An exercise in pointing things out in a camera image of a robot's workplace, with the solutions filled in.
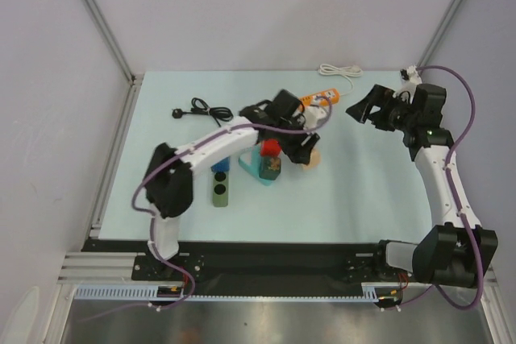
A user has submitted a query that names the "green power strip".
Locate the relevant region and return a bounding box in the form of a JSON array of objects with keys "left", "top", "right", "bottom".
[{"left": 212, "top": 172, "right": 229, "bottom": 208}]

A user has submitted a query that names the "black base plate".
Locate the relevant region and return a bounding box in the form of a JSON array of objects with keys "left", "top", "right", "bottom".
[{"left": 80, "top": 238, "right": 424, "bottom": 297}]

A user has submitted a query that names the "black power strip cable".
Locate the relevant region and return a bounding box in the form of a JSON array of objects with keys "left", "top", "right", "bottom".
[{"left": 172, "top": 97, "right": 235, "bottom": 127}]

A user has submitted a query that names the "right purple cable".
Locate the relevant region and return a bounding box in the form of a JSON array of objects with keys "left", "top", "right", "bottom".
[{"left": 381, "top": 64, "right": 485, "bottom": 313}]

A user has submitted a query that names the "dark green cube adapter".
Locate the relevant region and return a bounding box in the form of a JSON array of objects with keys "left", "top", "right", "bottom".
[{"left": 259, "top": 155, "right": 281, "bottom": 181}]

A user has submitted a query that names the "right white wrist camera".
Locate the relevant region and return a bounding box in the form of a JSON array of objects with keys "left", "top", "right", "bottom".
[{"left": 393, "top": 65, "right": 422, "bottom": 103}]

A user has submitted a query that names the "red cube plug adapter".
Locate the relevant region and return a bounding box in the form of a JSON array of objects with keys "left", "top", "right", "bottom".
[{"left": 260, "top": 139, "right": 281, "bottom": 157}]

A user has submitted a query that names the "left aluminium frame post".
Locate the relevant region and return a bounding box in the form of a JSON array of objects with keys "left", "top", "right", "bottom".
[{"left": 58, "top": 0, "right": 136, "bottom": 83}]

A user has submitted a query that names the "aluminium front rail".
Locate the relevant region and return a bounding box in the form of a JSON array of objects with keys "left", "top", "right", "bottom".
[{"left": 58, "top": 252, "right": 137, "bottom": 284}]

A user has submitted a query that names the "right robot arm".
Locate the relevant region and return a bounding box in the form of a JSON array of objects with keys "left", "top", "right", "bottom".
[{"left": 346, "top": 84, "right": 498, "bottom": 288}]

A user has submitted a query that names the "orange power strip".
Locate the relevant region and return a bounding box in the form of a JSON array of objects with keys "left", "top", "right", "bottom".
[{"left": 300, "top": 88, "right": 340, "bottom": 106}]

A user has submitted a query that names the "aluminium frame post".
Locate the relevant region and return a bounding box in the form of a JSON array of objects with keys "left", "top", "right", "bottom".
[
  {"left": 58, "top": 0, "right": 136, "bottom": 83},
  {"left": 417, "top": 0, "right": 466, "bottom": 67}
]

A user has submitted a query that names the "blue cube plug adapter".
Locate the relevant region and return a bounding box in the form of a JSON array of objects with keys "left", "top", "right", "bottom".
[{"left": 211, "top": 162, "right": 230, "bottom": 173}]

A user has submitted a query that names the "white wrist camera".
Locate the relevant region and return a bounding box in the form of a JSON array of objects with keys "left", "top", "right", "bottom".
[
  {"left": 393, "top": 65, "right": 422, "bottom": 103},
  {"left": 303, "top": 106, "right": 328, "bottom": 131}
]

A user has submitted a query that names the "beige cube plug adapter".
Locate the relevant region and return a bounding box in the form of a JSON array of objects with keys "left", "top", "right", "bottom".
[{"left": 302, "top": 148, "right": 321, "bottom": 170}]

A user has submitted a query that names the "white slotted cable duct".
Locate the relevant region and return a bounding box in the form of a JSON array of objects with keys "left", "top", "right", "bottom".
[{"left": 74, "top": 282, "right": 404, "bottom": 303}]

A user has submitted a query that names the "right aluminium frame post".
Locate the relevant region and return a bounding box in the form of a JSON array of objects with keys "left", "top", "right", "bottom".
[{"left": 417, "top": 0, "right": 466, "bottom": 67}]

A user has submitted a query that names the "white power cable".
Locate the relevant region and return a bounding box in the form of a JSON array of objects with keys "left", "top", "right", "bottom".
[{"left": 318, "top": 63, "right": 364, "bottom": 98}]

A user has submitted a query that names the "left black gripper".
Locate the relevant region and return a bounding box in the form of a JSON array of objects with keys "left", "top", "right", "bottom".
[{"left": 273, "top": 113, "right": 318, "bottom": 164}]

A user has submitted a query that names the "teal triangular power socket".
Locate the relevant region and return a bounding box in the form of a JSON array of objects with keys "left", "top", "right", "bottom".
[{"left": 238, "top": 147, "right": 275, "bottom": 186}]

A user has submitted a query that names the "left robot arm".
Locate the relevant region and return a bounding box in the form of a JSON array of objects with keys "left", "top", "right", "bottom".
[{"left": 137, "top": 89, "right": 332, "bottom": 280}]

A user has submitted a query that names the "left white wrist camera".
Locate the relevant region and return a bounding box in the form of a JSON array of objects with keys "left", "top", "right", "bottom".
[{"left": 303, "top": 106, "right": 328, "bottom": 131}]

